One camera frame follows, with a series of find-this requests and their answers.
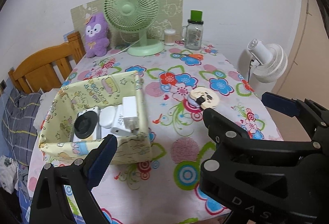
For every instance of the white oval case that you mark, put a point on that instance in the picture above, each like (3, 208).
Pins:
(107, 116)

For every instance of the grey power bank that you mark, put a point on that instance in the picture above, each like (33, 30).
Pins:
(119, 128)

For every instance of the glass mason jar mug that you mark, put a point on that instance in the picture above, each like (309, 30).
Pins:
(192, 34)

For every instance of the white standing fan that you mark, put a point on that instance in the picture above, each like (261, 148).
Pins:
(263, 65)

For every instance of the floral tablecloth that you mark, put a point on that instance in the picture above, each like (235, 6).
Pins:
(165, 189)

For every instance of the crumpled clothes pile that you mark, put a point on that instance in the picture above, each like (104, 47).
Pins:
(13, 175)

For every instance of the white rectangular box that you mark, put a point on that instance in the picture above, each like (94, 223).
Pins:
(97, 134)

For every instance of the green cup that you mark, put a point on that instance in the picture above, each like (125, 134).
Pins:
(196, 15)

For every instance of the wooden bed headboard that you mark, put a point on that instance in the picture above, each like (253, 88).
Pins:
(37, 71)

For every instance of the yellow fabric storage basket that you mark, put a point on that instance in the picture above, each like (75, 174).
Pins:
(56, 136)

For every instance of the orange scissors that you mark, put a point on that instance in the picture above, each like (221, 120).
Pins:
(195, 56)

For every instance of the green desk fan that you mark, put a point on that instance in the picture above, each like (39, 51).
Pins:
(135, 17)

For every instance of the beige cartoon board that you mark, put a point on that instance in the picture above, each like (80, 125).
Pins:
(170, 17)

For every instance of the cotton swab container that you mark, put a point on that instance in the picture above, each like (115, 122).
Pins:
(169, 37)

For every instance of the plaid bedding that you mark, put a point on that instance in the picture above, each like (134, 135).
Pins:
(18, 124)

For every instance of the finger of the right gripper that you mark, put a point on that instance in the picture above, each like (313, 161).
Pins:
(221, 128)
(280, 104)

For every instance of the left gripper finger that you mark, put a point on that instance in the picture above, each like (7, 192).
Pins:
(99, 159)

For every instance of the white charger adapter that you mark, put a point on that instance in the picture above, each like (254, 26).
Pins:
(130, 113)

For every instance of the purple plush toy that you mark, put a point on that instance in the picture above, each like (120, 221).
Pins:
(96, 35)

